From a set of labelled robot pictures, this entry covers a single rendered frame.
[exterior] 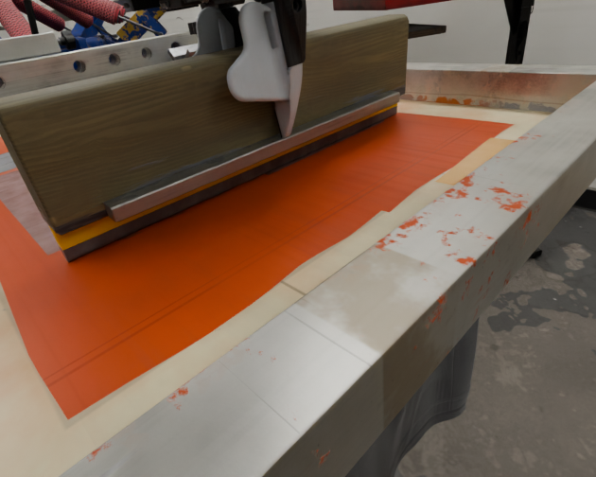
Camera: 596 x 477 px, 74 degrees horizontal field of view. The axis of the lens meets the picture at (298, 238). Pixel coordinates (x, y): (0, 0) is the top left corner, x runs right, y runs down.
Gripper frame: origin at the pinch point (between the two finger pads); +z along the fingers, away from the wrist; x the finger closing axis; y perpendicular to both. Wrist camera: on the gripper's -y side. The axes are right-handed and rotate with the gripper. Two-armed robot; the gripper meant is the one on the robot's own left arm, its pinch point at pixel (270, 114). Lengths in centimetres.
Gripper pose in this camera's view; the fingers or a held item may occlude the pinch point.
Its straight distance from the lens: 34.2
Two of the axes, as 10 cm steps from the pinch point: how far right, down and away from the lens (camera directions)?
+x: 7.0, 3.0, -6.5
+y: -7.0, 4.7, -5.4
